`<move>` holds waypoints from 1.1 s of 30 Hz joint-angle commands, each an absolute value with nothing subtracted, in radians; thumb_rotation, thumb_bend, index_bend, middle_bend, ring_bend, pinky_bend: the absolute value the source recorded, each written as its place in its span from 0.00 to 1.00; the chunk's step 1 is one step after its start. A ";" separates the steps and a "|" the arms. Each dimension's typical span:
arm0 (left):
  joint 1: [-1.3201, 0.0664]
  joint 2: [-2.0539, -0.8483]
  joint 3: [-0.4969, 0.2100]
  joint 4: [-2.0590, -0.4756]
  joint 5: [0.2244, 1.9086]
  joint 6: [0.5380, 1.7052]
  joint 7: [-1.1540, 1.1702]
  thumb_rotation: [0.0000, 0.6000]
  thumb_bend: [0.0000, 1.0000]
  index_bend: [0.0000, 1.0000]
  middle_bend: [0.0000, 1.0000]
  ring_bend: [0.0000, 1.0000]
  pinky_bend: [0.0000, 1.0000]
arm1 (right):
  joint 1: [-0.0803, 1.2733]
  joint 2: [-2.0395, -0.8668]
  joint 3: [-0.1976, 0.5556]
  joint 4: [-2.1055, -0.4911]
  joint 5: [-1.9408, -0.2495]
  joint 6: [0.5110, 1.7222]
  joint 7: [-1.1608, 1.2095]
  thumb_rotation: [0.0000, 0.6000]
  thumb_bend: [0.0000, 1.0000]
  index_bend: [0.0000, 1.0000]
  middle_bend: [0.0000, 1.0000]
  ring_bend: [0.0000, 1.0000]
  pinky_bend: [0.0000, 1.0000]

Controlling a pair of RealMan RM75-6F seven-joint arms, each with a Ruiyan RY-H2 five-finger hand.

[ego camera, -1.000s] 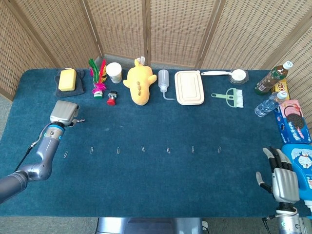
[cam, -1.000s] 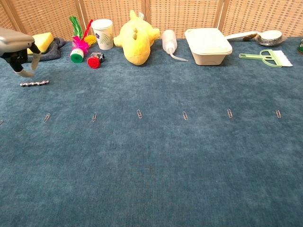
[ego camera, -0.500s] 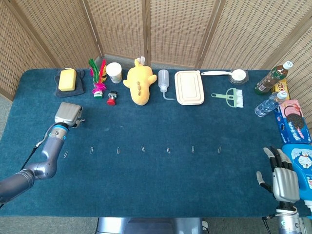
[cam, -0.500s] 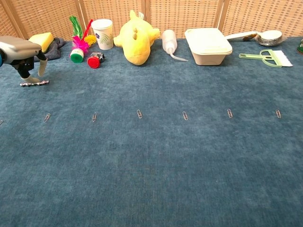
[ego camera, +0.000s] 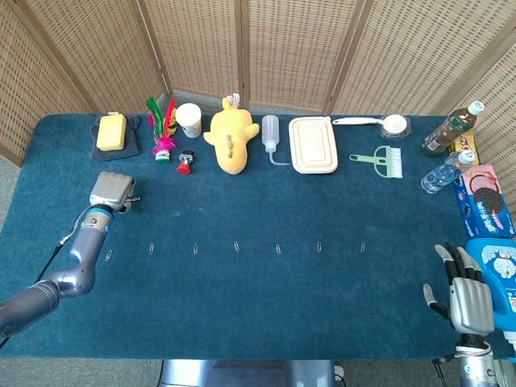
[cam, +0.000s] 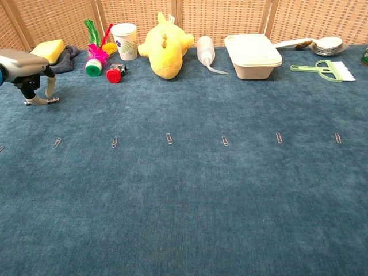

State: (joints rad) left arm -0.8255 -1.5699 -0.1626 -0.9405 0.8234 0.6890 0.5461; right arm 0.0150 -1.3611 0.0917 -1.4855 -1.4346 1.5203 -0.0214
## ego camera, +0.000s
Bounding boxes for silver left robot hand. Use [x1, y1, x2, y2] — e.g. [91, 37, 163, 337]
[88, 171, 142, 214]

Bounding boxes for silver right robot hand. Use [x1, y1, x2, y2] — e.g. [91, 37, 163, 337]
[422, 243, 496, 335]

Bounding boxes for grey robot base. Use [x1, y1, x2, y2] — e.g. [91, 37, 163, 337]
[159, 359, 338, 387]

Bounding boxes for blue doraemon package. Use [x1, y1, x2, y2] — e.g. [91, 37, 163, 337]
[464, 238, 516, 348]

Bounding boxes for grey folded cloth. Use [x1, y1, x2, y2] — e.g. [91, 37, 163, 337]
[89, 114, 143, 162]

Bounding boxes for yellow sponge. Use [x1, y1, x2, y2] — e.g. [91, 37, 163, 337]
[95, 114, 128, 152]

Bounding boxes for colourful feather shuttlecock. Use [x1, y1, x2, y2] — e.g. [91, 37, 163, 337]
[145, 96, 179, 167]

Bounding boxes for red emergency stop button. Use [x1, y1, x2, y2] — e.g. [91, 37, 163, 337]
[176, 150, 195, 176]

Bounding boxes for blue pink cookie box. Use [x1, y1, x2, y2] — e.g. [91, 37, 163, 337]
[451, 163, 516, 238]

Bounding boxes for floral paper cup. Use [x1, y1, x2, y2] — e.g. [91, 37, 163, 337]
[174, 103, 203, 139]

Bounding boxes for clear water bottle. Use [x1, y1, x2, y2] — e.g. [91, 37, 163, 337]
[420, 151, 477, 195]

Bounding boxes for yellow plush toy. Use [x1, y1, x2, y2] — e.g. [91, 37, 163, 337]
[202, 93, 260, 176]

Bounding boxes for yellow snack box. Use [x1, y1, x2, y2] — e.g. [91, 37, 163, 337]
[449, 129, 477, 156]

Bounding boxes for clear squeeze wash bottle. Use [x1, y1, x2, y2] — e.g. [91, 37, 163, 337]
[261, 114, 292, 167]

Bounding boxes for green tea bottle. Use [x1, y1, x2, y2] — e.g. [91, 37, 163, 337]
[420, 100, 485, 158]

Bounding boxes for clear glass dish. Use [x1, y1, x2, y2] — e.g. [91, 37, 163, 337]
[377, 114, 412, 141]

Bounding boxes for teal table cloth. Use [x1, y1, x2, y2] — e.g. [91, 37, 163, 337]
[0, 112, 516, 360]

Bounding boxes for white plastic ladle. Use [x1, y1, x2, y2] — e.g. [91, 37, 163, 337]
[331, 114, 407, 137]

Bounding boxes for beige lidded lunch box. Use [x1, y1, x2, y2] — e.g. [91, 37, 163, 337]
[288, 115, 339, 175]

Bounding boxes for woven rattan folding screen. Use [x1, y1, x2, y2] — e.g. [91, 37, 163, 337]
[0, 0, 516, 202]

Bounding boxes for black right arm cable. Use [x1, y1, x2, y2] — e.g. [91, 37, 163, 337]
[432, 353, 459, 387]

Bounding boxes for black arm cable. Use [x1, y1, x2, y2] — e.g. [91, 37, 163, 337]
[432, 353, 459, 387]
[0, 227, 81, 350]

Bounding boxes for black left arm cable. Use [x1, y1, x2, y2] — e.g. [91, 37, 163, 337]
[0, 227, 81, 350]

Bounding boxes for green handled white brush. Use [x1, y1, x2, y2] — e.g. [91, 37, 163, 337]
[348, 145, 404, 180]

